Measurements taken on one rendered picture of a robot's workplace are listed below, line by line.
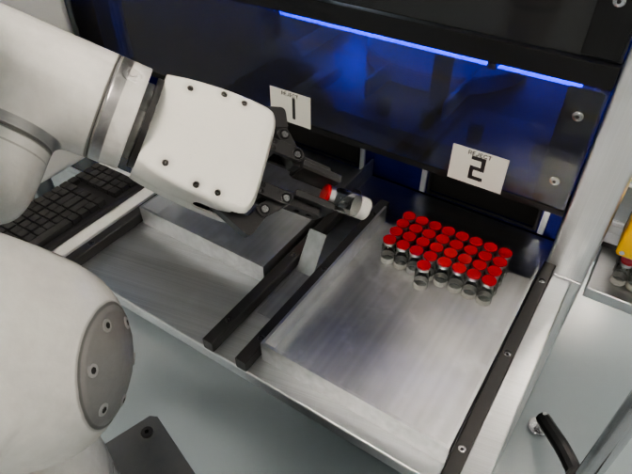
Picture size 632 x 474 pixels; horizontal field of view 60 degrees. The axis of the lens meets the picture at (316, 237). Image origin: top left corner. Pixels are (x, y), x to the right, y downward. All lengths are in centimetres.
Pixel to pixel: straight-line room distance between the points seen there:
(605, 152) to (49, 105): 64
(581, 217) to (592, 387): 117
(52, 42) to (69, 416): 26
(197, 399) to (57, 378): 149
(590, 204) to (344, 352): 39
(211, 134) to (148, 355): 151
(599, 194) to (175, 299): 61
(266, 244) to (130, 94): 51
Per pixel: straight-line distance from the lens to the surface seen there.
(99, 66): 44
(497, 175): 84
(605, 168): 80
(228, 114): 46
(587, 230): 86
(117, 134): 43
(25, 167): 43
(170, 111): 45
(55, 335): 30
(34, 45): 44
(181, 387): 181
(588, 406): 192
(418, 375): 74
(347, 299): 81
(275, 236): 91
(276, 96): 99
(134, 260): 91
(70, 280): 31
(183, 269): 88
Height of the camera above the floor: 148
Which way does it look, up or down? 42 degrees down
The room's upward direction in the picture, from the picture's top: straight up
